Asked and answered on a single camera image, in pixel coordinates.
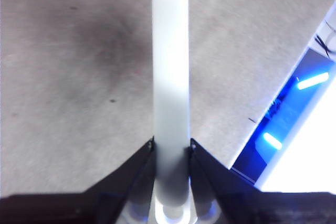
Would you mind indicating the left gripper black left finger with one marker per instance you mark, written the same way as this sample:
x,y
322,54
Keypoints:
x,y
78,208

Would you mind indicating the blue-lit equipment panel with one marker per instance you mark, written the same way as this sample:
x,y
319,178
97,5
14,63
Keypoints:
x,y
283,119

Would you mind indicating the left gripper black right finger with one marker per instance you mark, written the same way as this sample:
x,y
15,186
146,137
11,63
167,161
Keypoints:
x,y
262,208

